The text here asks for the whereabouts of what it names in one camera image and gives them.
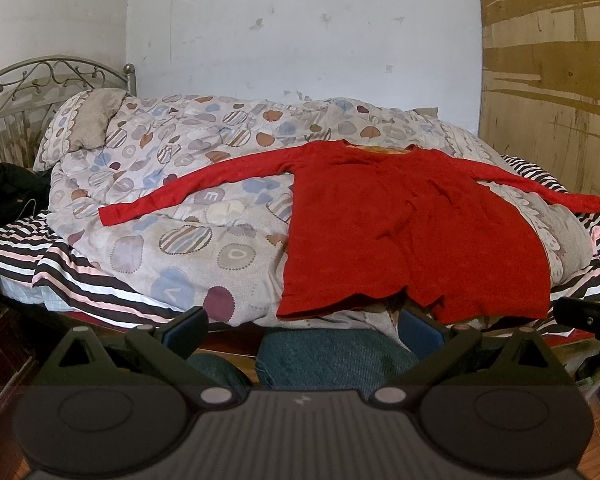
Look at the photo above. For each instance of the wooden wardrobe panel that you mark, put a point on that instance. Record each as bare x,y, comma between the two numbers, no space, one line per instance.
540,96

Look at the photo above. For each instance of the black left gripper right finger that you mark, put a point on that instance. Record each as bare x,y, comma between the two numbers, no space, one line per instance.
439,350

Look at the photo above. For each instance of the patterned pillow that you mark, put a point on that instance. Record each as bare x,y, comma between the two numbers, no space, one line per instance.
81,122

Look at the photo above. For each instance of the black clothes pile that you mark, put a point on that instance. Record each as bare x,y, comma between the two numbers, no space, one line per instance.
23,193

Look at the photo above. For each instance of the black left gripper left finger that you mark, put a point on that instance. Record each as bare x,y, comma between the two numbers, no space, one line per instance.
164,350

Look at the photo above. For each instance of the blue jeans leg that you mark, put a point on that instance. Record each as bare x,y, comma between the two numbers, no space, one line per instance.
361,360

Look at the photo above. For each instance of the patterned beige quilt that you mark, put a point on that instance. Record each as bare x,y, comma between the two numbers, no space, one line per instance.
225,248

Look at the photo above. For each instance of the metal bed headboard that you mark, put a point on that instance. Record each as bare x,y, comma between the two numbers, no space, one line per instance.
32,90

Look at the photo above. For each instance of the red long-sleeve shirt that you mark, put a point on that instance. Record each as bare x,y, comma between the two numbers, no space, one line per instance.
375,224

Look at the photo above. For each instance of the striped bed sheet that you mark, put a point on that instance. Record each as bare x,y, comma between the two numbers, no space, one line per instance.
38,267

